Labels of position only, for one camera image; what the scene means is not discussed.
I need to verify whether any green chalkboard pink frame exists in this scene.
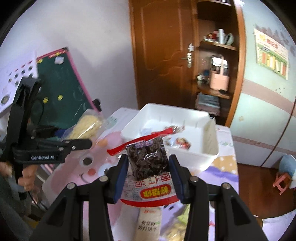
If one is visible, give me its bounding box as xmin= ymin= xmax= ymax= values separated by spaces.
xmin=31 ymin=47 xmax=102 ymax=140

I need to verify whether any brown wooden door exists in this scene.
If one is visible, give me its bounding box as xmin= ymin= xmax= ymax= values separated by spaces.
xmin=129 ymin=1 xmax=196 ymax=108

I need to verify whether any silver cylinder bottle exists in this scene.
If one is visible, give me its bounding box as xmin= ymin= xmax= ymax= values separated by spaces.
xmin=217 ymin=29 xmax=225 ymax=44

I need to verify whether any yellow puffs clear bag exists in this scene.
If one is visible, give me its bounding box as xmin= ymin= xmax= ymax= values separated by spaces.
xmin=162 ymin=204 xmax=190 ymax=241

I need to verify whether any wall calendar poster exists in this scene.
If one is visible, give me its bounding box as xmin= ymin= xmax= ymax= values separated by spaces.
xmin=254 ymin=29 xmax=288 ymax=80

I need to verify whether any dark dried fruit zip bag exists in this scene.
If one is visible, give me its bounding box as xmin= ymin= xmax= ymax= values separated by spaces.
xmin=107 ymin=130 xmax=178 ymax=207

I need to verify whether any silver door handle lock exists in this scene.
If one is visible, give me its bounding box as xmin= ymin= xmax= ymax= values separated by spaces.
xmin=181 ymin=43 xmax=194 ymax=68

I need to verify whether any folded towels stack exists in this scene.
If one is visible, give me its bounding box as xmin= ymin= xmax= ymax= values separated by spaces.
xmin=195 ymin=92 xmax=221 ymax=116

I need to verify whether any white dotted paper board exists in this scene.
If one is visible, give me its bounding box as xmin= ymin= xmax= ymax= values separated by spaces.
xmin=0 ymin=52 xmax=39 ymax=113

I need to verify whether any yellow noodle snack bag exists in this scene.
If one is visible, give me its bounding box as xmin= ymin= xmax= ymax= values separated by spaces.
xmin=61 ymin=109 xmax=107 ymax=141

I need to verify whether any person left hand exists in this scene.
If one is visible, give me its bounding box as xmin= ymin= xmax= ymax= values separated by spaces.
xmin=1 ymin=162 xmax=38 ymax=191

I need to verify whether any white plastic storage bin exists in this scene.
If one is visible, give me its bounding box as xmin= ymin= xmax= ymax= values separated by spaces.
xmin=121 ymin=103 xmax=219 ymax=171

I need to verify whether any soda cracker tan pack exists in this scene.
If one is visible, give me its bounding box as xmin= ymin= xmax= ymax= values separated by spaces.
xmin=133 ymin=207 xmax=162 ymax=241

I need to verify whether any pink plastic stool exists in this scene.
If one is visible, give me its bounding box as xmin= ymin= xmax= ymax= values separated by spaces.
xmin=273 ymin=172 xmax=292 ymax=195

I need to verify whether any white snack packet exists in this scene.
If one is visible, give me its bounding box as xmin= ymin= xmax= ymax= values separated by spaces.
xmin=175 ymin=138 xmax=191 ymax=150

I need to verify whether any small candy clear bag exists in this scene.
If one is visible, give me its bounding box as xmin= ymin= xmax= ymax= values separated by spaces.
xmin=165 ymin=126 xmax=185 ymax=134

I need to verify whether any cartoon pink purple tablecloth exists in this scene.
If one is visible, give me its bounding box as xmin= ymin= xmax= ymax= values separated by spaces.
xmin=42 ymin=103 xmax=238 ymax=240

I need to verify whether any pink handled basket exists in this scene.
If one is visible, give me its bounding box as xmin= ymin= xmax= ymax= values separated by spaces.
xmin=209 ymin=55 xmax=230 ymax=91

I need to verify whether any blue white plush cushion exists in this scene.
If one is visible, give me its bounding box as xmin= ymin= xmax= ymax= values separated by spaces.
xmin=279 ymin=155 xmax=296 ymax=189

